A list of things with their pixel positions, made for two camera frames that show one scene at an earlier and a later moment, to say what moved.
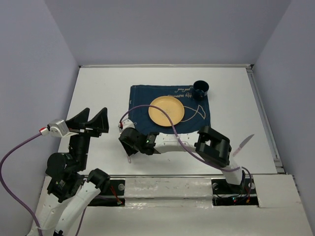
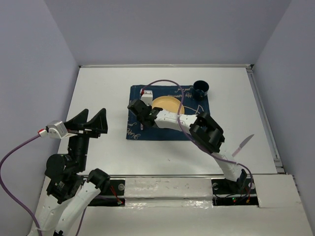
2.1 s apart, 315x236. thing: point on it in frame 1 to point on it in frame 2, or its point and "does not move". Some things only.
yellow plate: (173, 106) does not move
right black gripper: (130, 149) to (149, 107)
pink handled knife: (241, 145) does not move
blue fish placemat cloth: (197, 114) does not move
